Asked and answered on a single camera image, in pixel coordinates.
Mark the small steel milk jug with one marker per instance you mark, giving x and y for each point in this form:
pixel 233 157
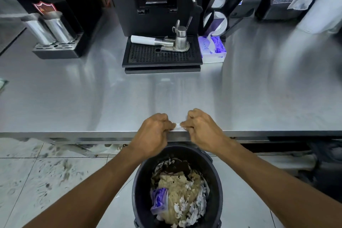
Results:
pixel 181 38

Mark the black drip tray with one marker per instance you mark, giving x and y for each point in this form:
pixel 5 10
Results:
pixel 149 55

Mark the black trash bin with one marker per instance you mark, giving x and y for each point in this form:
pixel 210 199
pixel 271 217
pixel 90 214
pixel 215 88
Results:
pixel 139 190

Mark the black coffee machine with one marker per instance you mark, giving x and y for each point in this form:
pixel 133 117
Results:
pixel 152 0

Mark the crumpled paper waste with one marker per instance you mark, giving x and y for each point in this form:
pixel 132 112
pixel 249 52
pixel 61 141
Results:
pixel 181 198

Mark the person's right hand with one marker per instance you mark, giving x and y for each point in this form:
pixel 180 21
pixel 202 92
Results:
pixel 204 131

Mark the purple white tissue box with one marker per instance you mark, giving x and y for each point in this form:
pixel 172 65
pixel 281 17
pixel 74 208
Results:
pixel 212 50

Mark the small white paper sachet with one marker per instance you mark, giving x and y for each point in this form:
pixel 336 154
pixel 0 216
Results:
pixel 178 126

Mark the person's left fingers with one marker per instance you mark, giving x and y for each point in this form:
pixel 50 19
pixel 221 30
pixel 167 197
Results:
pixel 168 125

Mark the person's right forearm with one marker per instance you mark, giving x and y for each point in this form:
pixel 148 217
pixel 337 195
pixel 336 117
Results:
pixel 277 187

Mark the steel dispenser drip tray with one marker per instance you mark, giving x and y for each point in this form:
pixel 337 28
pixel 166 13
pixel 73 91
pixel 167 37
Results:
pixel 57 48

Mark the person's left hand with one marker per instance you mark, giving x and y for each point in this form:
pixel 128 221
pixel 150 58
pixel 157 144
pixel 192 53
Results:
pixel 152 135

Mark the purple plastic wrapper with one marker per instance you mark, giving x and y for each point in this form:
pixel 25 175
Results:
pixel 159 201

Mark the person's left forearm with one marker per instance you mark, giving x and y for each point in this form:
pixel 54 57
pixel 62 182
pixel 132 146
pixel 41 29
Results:
pixel 88 193

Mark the person's right fingers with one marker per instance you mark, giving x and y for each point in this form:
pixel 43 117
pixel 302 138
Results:
pixel 188 123

